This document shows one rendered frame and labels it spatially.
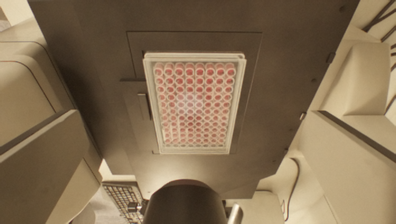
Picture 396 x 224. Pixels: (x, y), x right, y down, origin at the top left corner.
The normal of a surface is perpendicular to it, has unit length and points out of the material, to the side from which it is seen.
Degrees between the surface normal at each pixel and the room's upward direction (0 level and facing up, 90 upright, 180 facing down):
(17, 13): 0
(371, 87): 30
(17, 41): 90
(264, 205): 90
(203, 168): 0
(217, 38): 0
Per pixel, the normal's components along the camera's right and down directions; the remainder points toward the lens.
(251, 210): 0.01, -0.76
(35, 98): 0.95, 0.22
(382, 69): 0.02, 0.05
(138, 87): 0.01, 0.65
